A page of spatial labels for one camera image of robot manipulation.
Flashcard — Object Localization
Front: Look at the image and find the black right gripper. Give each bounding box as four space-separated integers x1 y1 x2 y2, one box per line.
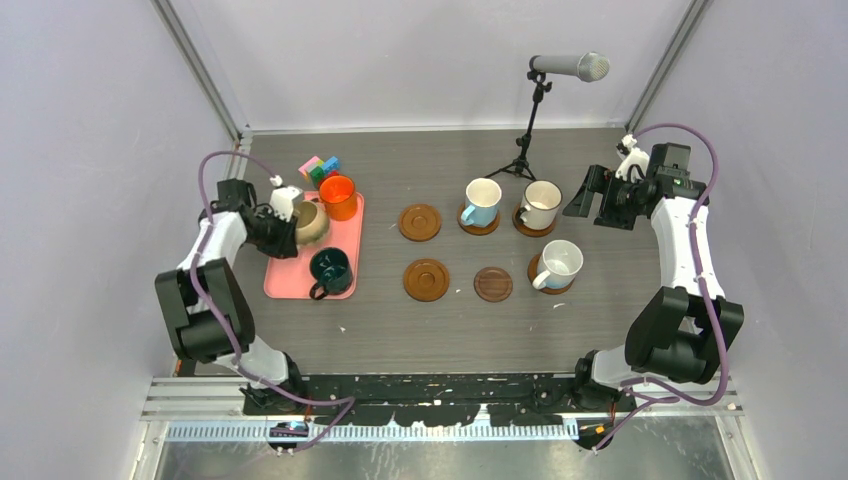
564 164 646 231

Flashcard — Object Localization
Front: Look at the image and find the beige ceramic mug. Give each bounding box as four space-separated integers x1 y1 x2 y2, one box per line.
295 200 330 247

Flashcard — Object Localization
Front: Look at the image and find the pink plastic tray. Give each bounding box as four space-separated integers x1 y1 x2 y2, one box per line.
264 193 365 300

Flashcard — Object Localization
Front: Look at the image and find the white mug dark rim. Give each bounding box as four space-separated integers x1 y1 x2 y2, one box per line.
515 180 563 231

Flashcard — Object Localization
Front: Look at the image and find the dark green mug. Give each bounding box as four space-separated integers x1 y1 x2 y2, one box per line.
309 247 354 300

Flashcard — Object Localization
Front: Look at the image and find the orange translucent cup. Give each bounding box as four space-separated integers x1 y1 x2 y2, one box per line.
319 175 358 221

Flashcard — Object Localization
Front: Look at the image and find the light blue mug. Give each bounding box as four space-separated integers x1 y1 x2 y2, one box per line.
459 178 502 228

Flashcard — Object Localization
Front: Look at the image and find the dark walnut wooden coaster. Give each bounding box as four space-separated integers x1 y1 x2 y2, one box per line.
473 266 513 303

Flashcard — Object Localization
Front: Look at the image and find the light brown wooden coaster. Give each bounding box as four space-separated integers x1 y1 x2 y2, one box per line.
403 258 450 302

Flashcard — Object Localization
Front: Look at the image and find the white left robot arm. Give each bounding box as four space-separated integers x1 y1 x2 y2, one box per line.
154 177 307 414

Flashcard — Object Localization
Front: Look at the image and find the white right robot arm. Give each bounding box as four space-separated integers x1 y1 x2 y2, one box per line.
563 135 744 411

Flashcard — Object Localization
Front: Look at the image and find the black microphone tripod stand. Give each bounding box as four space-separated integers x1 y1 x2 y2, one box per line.
486 68 552 182

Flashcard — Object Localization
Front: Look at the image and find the colourful toy block stack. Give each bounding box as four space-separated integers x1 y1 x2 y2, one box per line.
298 156 341 189

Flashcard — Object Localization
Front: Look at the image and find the grey microphone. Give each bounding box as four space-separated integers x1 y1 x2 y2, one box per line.
529 52 611 83

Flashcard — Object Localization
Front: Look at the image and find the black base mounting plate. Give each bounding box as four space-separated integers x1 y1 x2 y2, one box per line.
240 372 635 427

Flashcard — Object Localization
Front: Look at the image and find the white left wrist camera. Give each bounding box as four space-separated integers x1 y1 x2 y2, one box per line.
268 175 304 222

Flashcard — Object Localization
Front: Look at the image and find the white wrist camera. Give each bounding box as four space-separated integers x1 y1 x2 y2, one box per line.
615 134 649 183
268 175 304 222

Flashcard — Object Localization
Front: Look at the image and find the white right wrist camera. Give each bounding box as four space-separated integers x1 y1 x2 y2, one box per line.
615 134 649 183

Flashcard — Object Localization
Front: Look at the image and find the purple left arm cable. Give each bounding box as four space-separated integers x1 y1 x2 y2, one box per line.
190 150 356 454

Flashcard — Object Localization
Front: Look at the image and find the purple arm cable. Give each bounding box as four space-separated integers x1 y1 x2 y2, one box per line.
190 150 356 454
592 123 730 454

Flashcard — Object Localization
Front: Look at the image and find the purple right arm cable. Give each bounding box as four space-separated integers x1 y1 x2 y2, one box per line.
592 123 730 454

